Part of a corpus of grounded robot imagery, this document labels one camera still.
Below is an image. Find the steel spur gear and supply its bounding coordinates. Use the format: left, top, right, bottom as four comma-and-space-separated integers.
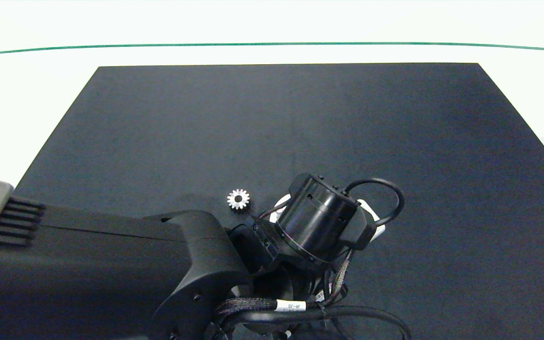
227, 188, 251, 211

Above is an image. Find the dark table mat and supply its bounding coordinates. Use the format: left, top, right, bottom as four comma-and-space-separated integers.
0, 63, 544, 340

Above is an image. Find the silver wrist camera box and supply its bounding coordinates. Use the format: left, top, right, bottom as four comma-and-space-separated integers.
356, 199, 387, 238

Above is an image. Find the black cable loop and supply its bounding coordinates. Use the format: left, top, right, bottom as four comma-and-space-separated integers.
344, 178, 405, 228

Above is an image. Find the braided cable with white tag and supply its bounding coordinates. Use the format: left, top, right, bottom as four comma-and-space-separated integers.
214, 250, 354, 318

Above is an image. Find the smooth black cable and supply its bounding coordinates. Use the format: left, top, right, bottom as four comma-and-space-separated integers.
222, 305, 413, 340

